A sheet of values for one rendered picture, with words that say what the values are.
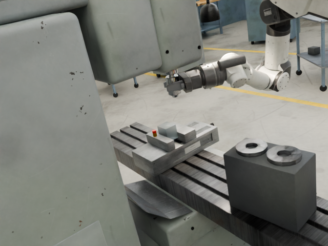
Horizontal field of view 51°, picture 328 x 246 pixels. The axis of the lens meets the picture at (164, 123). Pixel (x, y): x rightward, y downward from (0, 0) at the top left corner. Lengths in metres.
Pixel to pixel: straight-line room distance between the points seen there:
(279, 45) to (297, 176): 0.65
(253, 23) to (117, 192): 6.64
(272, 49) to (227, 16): 9.27
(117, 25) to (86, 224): 0.53
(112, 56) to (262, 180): 0.53
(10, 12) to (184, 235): 0.86
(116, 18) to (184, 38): 0.26
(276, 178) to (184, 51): 0.49
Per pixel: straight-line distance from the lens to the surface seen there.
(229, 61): 1.22
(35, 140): 0.80
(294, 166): 0.93
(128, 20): 0.98
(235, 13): 10.92
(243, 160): 0.97
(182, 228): 1.22
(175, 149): 1.34
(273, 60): 1.45
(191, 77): 1.20
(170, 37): 1.09
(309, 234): 1.02
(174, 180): 1.27
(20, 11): 0.89
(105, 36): 0.95
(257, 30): 7.38
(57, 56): 0.78
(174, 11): 1.10
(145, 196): 1.32
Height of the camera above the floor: 1.59
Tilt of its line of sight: 23 degrees down
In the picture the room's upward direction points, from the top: 12 degrees counter-clockwise
